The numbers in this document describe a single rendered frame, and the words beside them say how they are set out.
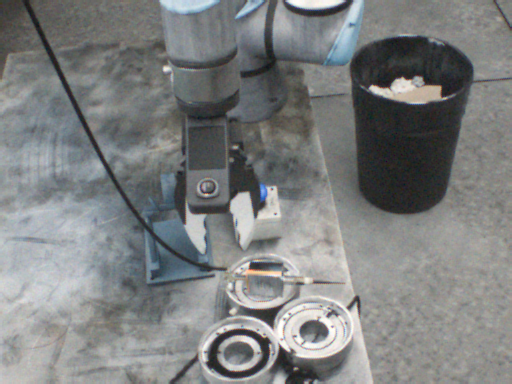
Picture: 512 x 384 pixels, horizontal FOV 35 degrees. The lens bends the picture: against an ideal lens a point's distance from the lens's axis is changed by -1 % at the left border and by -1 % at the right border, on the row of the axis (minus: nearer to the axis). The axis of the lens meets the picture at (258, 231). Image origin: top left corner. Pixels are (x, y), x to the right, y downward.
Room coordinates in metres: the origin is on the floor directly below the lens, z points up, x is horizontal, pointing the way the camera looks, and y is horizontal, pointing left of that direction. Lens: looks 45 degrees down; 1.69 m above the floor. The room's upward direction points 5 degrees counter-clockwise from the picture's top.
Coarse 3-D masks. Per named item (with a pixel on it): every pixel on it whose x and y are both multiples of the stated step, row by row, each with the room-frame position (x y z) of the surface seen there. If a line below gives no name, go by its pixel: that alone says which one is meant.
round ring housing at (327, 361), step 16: (288, 304) 0.72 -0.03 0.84; (304, 304) 0.72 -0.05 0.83; (320, 304) 0.72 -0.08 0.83; (336, 304) 0.71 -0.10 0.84; (288, 320) 0.70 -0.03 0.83; (304, 320) 0.70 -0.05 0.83; (320, 320) 0.69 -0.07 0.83; (352, 320) 0.68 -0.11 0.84; (352, 336) 0.66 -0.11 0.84; (288, 352) 0.64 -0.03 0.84; (336, 352) 0.63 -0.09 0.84; (304, 368) 0.63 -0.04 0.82; (320, 368) 0.62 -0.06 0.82
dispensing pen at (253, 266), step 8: (256, 264) 0.77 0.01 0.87; (264, 264) 0.77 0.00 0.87; (272, 264) 0.76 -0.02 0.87; (280, 264) 0.76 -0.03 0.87; (224, 272) 0.77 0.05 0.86; (232, 272) 0.77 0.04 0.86; (232, 280) 0.76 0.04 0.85; (240, 280) 0.76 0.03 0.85; (288, 280) 0.75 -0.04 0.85; (296, 280) 0.75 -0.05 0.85; (304, 280) 0.75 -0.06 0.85; (312, 280) 0.74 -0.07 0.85; (320, 280) 0.74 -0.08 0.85
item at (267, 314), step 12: (264, 252) 0.82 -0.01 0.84; (240, 264) 0.81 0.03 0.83; (288, 264) 0.80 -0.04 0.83; (228, 288) 0.76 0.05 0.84; (300, 288) 0.76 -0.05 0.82; (228, 300) 0.75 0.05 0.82; (252, 300) 0.74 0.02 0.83; (264, 300) 0.74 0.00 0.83; (288, 300) 0.73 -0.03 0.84; (240, 312) 0.73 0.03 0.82; (252, 312) 0.72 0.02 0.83; (264, 312) 0.71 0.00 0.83; (276, 312) 0.72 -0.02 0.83
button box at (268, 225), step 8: (272, 192) 0.94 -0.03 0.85; (264, 200) 0.92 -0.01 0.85; (272, 200) 0.92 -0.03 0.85; (264, 208) 0.91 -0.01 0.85; (272, 208) 0.90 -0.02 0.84; (264, 216) 0.89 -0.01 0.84; (272, 216) 0.89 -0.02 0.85; (280, 216) 0.89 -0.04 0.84; (256, 224) 0.88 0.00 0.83; (264, 224) 0.88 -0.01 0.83; (272, 224) 0.88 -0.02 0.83; (280, 224) 0.88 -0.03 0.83; (256, 232) 0.88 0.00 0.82; (264, 232) 0.88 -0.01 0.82; (272, 232) 0.88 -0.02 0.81; (280, 232) 0.88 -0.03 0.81; (256, 240) 0.88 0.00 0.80
